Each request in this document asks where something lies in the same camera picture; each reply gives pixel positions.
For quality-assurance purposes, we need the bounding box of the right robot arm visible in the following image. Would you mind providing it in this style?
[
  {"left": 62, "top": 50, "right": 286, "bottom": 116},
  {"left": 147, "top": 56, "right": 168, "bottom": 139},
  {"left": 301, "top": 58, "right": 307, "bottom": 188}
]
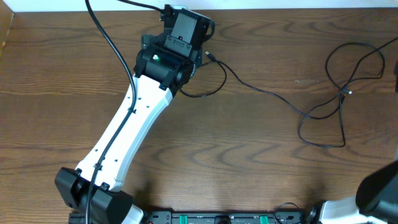
[{"left": 305, "top": 161, "right": 397, "bottom": 224}]

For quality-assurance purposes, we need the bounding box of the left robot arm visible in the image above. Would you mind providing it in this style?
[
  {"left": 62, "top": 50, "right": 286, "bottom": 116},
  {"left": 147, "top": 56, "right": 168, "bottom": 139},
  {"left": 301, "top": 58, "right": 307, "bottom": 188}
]
[{"left": 55, "top": 5, "right": 215, "bottom": 223}]

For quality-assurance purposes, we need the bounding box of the left camera black cable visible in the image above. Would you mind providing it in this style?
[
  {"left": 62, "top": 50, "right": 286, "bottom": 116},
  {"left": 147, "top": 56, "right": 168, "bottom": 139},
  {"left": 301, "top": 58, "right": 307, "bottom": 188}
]
[{"left": 84, "top": 0, "right": 167, "bottom": 224}]

